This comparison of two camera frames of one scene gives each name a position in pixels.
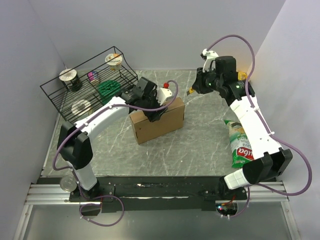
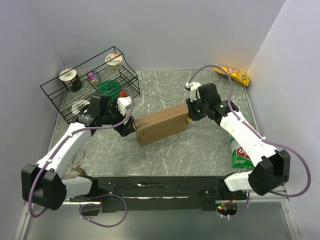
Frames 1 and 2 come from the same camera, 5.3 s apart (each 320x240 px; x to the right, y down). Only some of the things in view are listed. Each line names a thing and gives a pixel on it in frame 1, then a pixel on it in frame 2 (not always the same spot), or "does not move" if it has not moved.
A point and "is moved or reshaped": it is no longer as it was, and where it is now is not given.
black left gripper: (154, 115) → (125, 129)
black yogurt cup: (71, 79) does not move
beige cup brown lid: (115, 64) does not move
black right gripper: (198, 85) → (191, 114)
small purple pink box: (93, 77) does not move
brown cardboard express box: (172, 120) is moved or reshaped
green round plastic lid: (107, 89) does not move
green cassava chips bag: (241, 152) does not move
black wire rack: (90, 83) does not move
